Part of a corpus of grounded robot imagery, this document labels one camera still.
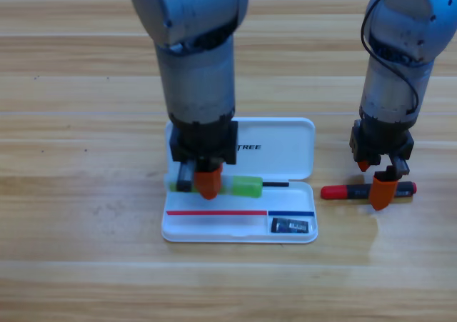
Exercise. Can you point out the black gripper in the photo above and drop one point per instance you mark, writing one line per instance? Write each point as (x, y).
(382, 138)
(203, 140)

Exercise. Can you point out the red and black marker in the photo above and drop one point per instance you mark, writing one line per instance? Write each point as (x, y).
(335, 191)

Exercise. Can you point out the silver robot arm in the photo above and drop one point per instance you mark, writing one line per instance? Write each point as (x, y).
(196, 50)
(400, 50)

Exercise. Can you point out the white Unitree pencil case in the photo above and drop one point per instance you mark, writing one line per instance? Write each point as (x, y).
(285, 158)

